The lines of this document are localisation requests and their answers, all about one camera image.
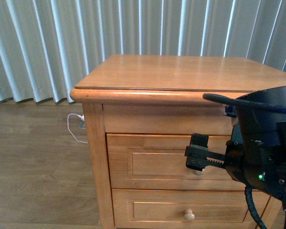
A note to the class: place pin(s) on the bottom drawer wooden knob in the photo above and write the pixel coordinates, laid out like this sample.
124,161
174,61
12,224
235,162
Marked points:
189,215

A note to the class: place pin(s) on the light wooden nightstand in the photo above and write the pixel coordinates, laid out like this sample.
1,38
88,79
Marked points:
161,95

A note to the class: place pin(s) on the open metal floor socket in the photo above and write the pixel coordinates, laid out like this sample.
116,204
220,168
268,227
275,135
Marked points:
82,125

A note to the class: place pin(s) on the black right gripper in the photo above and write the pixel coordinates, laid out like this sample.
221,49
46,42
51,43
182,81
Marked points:
257,160

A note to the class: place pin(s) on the drawer wooden knob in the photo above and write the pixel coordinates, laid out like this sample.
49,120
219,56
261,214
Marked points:
198,172
189,215

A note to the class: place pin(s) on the white charger on floor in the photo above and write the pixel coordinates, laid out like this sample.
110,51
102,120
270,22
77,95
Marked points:
73,120

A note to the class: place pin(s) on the grey pleated curtain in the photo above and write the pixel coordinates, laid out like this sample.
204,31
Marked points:
47,46

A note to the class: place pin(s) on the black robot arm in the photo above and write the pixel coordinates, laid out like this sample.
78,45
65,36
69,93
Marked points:
256,112

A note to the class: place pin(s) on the top drawer wooden knob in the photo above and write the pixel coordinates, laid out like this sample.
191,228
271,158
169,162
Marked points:
198,172

